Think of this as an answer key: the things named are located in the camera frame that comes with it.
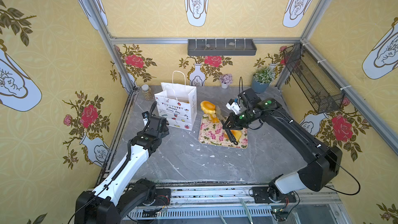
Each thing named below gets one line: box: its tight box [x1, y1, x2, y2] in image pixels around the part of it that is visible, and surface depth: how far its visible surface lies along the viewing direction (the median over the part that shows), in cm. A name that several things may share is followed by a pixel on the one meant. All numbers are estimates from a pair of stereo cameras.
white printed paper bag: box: [154, 70, 198, 131], surface depth 89 cm
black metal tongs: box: [220, 119, 239, 146], surface depth 72 cm
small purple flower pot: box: [219, 73, 234, 89], surface depth 119 cm
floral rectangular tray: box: [198, 114, 249, 149], surface depth 96 cm
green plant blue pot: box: [251, 67, 276, 94], surface depth 112 cm
